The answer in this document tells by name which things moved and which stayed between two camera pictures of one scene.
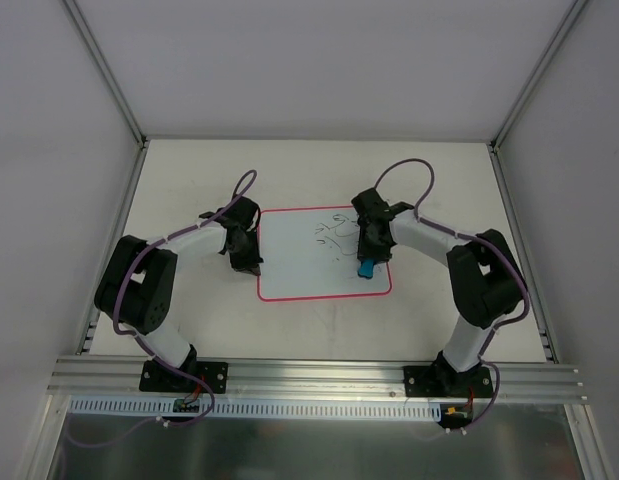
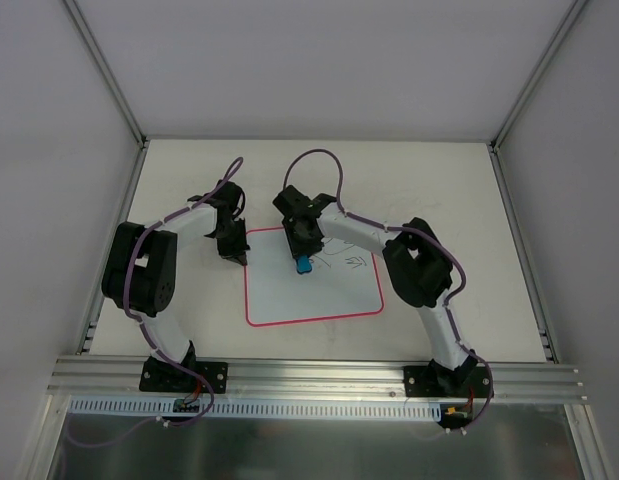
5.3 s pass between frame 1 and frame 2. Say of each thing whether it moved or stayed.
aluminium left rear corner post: stayed
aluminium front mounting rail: stayed
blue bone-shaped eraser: moved
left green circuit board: stayed
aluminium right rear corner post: stayed
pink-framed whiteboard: moved
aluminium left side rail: stayed
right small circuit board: stayed
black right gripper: moved
